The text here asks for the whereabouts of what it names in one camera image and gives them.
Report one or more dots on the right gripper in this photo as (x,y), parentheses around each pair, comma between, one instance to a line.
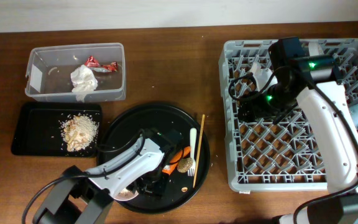
(252,111)

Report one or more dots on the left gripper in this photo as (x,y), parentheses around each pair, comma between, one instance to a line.
(159,191)

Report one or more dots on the orange carrot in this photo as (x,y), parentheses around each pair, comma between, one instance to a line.
(172,165)

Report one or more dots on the pink bowl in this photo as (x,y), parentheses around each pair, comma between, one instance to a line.
(126,194)

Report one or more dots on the rice and nut scraps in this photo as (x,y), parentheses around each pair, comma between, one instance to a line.
(79,132)

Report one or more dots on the white napkin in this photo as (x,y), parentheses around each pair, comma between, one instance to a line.
(83,81)

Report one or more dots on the red snack wrapper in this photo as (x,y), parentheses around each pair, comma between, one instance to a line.
(94,64)

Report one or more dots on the grey plate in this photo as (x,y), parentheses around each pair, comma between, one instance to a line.
(315,49)

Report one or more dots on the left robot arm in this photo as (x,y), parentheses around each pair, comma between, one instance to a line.
(87,196)

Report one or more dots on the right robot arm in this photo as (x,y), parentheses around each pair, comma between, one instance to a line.
(314,83)

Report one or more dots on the grey dishwasher rack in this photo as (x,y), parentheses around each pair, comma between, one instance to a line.
(269,155)

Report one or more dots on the clear plastic waste bin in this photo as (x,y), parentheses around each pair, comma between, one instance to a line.
(49,68)

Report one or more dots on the wooden chopstick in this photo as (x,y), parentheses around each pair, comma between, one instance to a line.
(199,150)

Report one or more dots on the white plastic fork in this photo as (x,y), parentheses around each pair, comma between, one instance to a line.
(193,133)

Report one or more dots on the black rectangular tray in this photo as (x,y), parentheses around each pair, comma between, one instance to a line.
(40,129)

